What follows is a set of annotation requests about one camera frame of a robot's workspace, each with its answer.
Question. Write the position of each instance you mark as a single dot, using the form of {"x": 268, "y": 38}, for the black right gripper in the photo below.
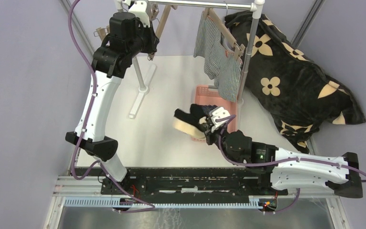
{"x": 209, "y": 134}

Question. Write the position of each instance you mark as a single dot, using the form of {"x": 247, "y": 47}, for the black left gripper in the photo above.
{"x": 154, "y": 40}

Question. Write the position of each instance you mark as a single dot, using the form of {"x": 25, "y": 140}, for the beige hanger of black underwear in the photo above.
{"x": 163, "y": 19}

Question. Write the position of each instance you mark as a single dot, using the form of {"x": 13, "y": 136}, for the black underwear beige waistband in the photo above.
{"x": 191, "y": 123}

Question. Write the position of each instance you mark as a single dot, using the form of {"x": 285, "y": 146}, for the grey striped underwear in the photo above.
{"x": 220, "y": 64}

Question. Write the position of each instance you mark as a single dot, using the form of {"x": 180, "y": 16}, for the beige hanger of grey underwear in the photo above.
{"x": 238, "y": 49}

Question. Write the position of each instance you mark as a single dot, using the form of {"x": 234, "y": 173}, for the beige hanger of striped underwear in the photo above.
{"x": 152, "y": 10}

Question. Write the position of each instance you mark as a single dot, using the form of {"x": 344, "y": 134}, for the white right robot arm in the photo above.
{"x": 282, "y": 169}

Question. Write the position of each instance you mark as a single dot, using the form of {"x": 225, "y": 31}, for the empty beige clip hanger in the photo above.
{"x": 101, "y": 32}

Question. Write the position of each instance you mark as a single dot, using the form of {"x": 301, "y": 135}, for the pink plastic basket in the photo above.
{"x": 206, "y": 95}

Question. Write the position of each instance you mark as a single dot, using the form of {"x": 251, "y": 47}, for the black floral blanket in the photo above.
{"x": 296, "y": 91}

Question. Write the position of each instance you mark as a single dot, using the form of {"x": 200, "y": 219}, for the metal clothes rack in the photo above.
{"x": 123, "y": 5}

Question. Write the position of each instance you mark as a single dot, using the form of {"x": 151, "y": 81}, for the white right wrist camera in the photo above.
{"x": 219, "y": 116}

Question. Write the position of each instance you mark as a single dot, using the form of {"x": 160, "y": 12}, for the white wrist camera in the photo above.
{"x": 219, "y": 116}
{"x": 141, "y": 9}

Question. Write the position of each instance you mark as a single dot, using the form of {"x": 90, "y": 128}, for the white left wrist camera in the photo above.
{"x": 141, "y": 9}

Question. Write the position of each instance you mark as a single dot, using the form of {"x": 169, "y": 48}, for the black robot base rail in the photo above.
{"x": 196, "y": 185}

